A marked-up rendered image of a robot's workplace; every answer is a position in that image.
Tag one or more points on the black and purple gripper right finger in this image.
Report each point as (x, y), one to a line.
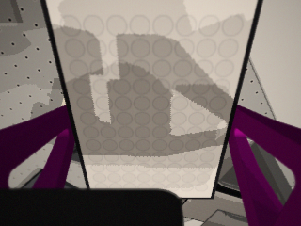
(283, 142)

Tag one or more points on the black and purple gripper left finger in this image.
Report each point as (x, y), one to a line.
(20, 141)

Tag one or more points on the beige multi-well plate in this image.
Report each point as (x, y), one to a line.
(151, 87)

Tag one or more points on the grey shelf rack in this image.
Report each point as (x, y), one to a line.
(227, 178)

